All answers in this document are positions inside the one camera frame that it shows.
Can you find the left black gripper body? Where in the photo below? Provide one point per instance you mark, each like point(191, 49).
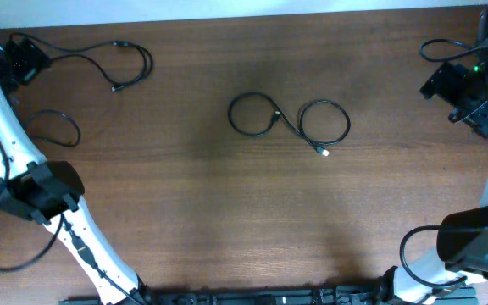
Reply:
point(20, 70)

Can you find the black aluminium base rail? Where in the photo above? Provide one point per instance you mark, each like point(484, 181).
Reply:
point(341, 295)

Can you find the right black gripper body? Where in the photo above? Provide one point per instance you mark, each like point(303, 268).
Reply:
point(460, 89)

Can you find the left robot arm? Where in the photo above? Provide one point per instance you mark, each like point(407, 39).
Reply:
point(51, 194)

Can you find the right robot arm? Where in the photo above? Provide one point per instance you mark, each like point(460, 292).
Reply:
point(441, 263)

